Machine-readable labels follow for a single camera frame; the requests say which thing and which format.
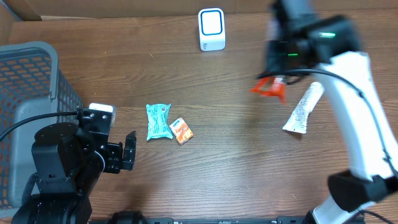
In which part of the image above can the white tube with gold cap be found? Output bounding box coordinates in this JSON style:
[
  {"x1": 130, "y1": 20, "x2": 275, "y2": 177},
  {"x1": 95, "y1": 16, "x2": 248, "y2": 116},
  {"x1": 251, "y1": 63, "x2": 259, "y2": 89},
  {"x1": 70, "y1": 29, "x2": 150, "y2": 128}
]
[{"x1": 282, "y1": 82, "x2": 325, "y2": 134}]

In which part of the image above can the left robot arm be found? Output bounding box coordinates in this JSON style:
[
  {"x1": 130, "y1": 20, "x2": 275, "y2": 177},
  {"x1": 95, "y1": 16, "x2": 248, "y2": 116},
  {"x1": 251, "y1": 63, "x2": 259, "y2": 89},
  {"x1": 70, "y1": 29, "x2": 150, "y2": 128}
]
[{"x1": 12, "y1": 108, "x2": 136, "y2": 224}]

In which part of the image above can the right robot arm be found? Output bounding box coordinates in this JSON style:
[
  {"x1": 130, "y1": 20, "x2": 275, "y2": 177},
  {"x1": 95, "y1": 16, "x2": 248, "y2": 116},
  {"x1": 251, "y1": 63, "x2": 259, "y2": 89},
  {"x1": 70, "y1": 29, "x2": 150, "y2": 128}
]
[{"x1": 261, "y1": 0, "x2": 397, "y2": 223}]

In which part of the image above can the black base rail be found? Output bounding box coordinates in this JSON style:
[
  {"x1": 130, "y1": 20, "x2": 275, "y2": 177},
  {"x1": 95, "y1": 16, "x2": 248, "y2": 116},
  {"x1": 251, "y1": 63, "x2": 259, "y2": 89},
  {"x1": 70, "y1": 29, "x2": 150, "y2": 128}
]
[{"x1": 88, "y1": 210, "x2": 366, "y2": 224}]

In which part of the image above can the teal snack packet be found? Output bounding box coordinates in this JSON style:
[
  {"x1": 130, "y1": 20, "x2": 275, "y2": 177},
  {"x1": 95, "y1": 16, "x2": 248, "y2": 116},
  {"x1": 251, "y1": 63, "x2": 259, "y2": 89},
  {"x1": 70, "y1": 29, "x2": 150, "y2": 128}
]
[{"x1": 146, "y1": 104, "x2": 173, "y2": 141}]

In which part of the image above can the grey plastic mesh basket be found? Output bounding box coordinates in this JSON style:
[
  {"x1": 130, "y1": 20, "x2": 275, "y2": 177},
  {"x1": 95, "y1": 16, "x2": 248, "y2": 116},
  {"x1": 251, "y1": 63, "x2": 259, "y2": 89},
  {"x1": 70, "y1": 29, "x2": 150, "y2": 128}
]
[{"x1": 1, "y1": 41, "x2": 83, "y2": 218}]

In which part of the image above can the spaghetti pasta packet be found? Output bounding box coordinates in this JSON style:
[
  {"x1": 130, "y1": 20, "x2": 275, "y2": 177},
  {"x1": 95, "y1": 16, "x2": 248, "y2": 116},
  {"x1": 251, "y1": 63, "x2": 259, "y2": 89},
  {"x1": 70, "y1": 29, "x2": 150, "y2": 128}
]
[{"x1": 251, "y1": 77, "x2": 286, "y2": 104}]

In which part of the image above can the orange snack packet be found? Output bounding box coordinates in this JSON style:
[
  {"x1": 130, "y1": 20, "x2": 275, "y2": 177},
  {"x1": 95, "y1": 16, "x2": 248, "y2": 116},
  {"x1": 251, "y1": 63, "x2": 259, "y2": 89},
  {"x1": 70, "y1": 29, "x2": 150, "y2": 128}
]
[{"x1": 169, "y1": 118, "x2": 193, "y2": 145}]

